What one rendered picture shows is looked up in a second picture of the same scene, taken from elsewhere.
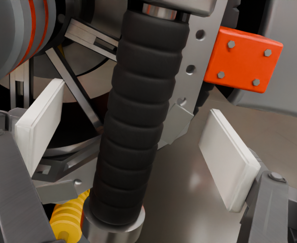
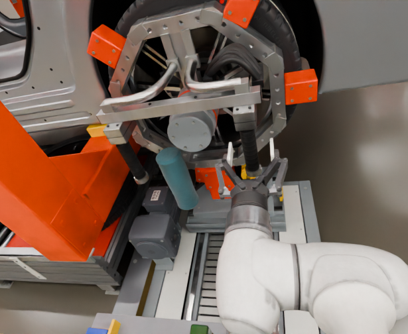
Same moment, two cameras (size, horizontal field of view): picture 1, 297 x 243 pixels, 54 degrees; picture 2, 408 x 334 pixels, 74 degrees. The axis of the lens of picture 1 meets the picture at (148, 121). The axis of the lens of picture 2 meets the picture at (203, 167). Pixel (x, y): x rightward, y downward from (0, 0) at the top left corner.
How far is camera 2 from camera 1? 0.53 m
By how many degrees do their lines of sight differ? 31
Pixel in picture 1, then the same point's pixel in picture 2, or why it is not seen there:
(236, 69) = (298, 96)
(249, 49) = (301, 87)
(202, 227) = (350, 154)
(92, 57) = not seen: hidden behind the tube
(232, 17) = (296, 64)
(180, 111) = (279, 118)
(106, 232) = (251, 173)
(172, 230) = (326, 161)
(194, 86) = (282, 108)
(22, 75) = not seen: hidden behind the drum
